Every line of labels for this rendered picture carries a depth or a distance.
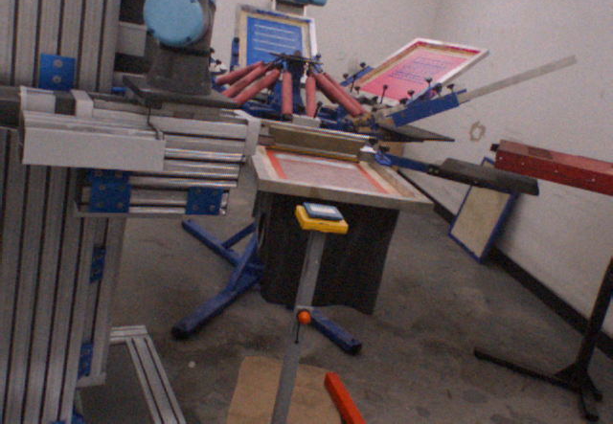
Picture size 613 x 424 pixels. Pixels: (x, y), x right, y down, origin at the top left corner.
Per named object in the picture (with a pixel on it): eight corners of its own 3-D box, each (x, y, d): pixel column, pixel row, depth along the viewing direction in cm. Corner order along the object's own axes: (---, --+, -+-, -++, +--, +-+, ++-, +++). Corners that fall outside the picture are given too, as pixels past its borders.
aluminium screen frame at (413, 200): (431, 214, 193) (434, 203, 192) (257, 189, 181) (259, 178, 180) (367, 158, 267) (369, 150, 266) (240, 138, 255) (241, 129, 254)
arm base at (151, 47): (115, 59, 172) (118, 25, 170) (105, 54, 185) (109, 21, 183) (166, 68, 180) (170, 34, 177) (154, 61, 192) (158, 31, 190)
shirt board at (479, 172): (533, 193, 305) (536, 178, 303) (534, 210, 268) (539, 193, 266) (295, 133, 345) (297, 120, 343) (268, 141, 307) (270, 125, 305)
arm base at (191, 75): (154, 89, 131) (160, 44, 128) (140, 78, 143) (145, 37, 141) (219, 98, 138) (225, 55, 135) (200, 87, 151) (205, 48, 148)
